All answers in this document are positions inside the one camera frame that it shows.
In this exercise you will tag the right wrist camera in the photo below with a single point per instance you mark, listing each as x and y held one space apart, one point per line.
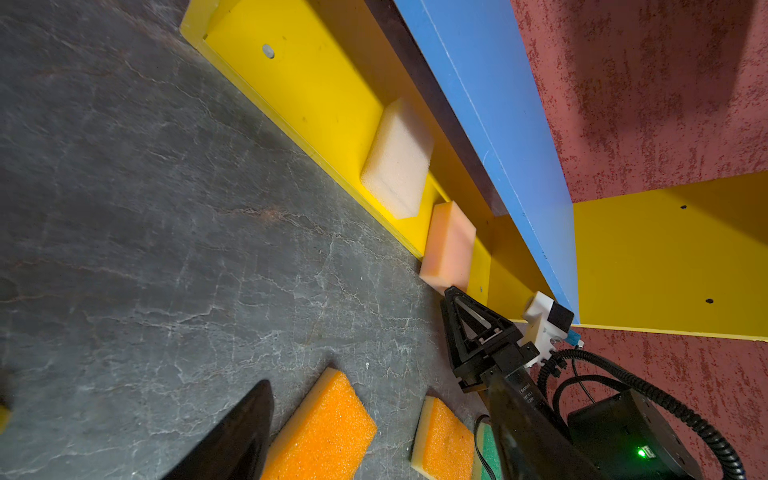
548 323

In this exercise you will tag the cream white sponge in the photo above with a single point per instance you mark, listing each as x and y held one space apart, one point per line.
396 168

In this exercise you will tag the green sponge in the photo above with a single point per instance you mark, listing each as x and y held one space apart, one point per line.
487 446

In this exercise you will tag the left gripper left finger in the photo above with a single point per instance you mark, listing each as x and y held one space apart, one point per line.
236 448

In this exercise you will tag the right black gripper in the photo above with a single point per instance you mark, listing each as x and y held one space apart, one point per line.
540 384

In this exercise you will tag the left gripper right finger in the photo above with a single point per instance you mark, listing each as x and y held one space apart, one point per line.
529 446

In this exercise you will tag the yellow shelf unit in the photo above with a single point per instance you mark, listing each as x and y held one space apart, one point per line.
612 154

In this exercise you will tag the orange sponge right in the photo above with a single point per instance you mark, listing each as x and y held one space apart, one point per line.
443 446

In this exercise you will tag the orange sponge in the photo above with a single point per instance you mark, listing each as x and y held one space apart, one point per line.
327 436
443 446

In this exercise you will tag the salmon pink sponge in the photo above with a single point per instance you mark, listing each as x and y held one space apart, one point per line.
449 248

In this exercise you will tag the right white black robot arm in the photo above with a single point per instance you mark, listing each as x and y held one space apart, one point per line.
624 436

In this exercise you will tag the orange sponge left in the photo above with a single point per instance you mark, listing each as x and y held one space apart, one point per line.
327 436

